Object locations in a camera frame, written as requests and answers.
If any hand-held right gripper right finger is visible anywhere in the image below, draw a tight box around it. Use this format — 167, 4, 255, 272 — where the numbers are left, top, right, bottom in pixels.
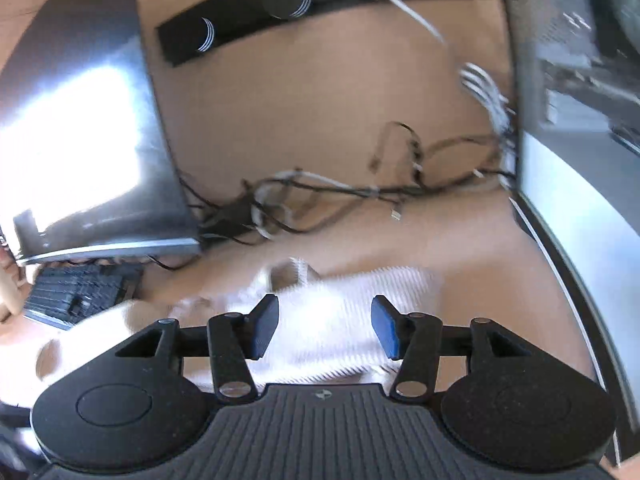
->
370, 295, 533, 402

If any black monitor with silver edge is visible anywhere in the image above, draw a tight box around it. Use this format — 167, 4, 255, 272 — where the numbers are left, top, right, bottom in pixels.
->
495, 0, 640, 466

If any bundle of white cables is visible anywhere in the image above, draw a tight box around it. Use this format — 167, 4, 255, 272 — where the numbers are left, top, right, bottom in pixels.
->
459, 62, 518, 171

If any white ribbed garment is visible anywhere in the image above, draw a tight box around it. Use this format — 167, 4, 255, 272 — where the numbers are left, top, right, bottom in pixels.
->
0, 257, 444, 461

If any tangle of black and white cables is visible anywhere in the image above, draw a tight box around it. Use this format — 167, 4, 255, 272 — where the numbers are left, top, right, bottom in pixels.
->
148, 121, 519, 272

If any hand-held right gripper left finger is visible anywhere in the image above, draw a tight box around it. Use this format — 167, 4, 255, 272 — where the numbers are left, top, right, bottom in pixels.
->
116, 294, 280, 402

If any black keyboard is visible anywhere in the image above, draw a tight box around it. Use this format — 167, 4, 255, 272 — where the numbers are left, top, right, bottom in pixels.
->
22, 262, 146, 332

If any black power strip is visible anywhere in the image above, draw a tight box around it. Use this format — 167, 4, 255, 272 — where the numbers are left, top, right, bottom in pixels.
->
156, 0, 487, 69

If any black computer monitor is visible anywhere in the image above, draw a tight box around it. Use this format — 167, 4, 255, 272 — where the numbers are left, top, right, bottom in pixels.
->
0, 0, 202, 267

